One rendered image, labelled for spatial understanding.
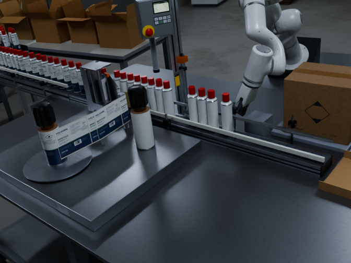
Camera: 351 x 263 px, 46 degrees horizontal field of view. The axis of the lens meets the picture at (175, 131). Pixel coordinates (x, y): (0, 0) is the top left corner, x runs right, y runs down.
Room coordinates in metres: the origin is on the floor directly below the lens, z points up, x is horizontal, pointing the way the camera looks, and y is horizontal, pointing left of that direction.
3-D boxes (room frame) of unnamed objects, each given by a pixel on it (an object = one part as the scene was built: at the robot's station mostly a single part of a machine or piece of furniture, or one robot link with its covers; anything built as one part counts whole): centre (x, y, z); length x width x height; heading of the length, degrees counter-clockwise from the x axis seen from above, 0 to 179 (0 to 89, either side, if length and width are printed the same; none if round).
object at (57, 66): (2.59, 0.70, 0.98); 0.05 x 0.05 x 0.20
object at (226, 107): (1.71, -0.24, 0.98); 0.05 x 0.05 x 0.20
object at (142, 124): (1.69, 0.15, 1.03); 0.09 x 0.09 x 0.30
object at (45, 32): (4.28, 1.07, 0.97); 0.45 x 0.44 x 0.37; 147
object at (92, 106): (2.17, 0.38, 1.01); 0.14 x 0.13 x 0.26; 47
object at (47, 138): (1.63, 0.55, 1.04); 0.09 x 0.09 x 0.29
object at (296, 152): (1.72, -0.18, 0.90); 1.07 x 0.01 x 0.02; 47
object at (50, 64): (2.64, 0.74, 0.98); 0.05 x 0.05 x 0.20
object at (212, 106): (1.76, -0.19, 0.98); 0.05 x 0.05 x 0.20
